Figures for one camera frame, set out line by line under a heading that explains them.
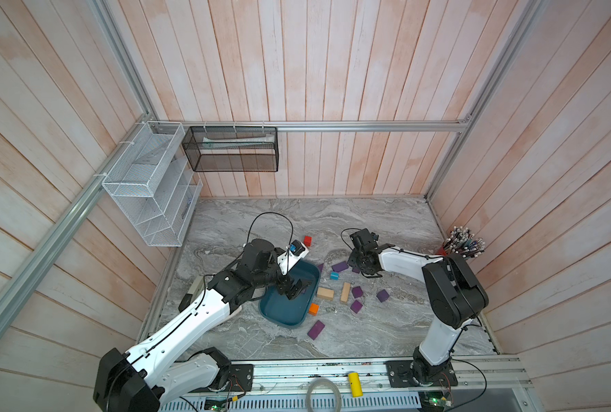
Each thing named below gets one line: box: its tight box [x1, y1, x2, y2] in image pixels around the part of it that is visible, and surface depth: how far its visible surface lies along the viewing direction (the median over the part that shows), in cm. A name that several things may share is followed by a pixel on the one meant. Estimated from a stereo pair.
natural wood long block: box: [339, 282, 351, 304], surface depth 92 cm
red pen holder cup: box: [435, 225, 486, 259], surface depth 85 cm
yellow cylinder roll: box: [348, 372, 363, 398], surface depth 73 cm
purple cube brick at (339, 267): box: [331, 260, 350, 273], surface depth 100 cm
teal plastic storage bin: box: [259, 259, 321, 328], surface depth 89 cm
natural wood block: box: [316, 286, 335, 302], surface depth 90 cm
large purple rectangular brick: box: [307, 319, 326, 341], surface depth 83 cm
